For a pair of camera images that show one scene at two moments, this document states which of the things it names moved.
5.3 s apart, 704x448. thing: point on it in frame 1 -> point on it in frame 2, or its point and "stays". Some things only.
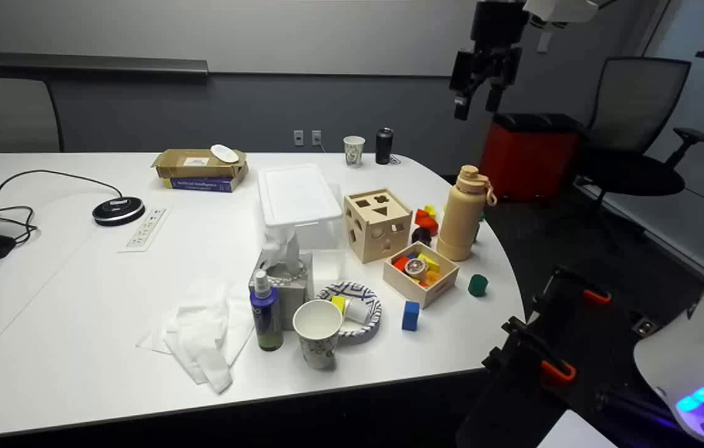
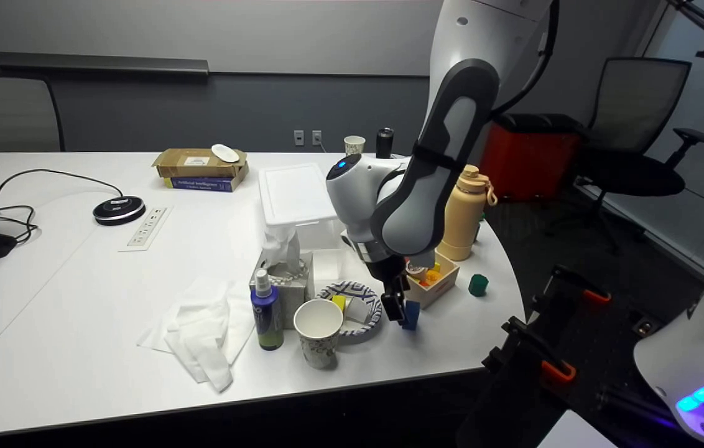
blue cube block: (411, 316) stays
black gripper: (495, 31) -> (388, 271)
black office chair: (633, 148) stays
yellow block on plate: (338, 301) stays
